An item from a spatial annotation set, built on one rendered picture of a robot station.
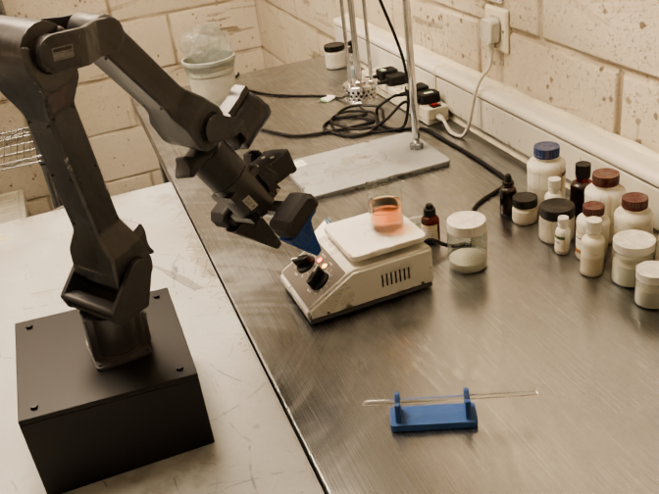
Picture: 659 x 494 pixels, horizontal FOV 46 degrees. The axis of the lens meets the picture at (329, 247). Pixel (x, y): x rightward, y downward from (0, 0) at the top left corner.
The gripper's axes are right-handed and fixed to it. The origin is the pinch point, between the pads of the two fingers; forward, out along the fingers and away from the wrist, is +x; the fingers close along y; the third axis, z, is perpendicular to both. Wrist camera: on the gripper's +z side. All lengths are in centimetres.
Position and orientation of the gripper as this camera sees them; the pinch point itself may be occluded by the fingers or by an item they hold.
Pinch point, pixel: (283, 234)
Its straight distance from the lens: 108.2
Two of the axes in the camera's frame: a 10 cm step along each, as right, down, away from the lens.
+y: -6.4, -1.0, 7.6
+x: 5.6, 6.1, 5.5
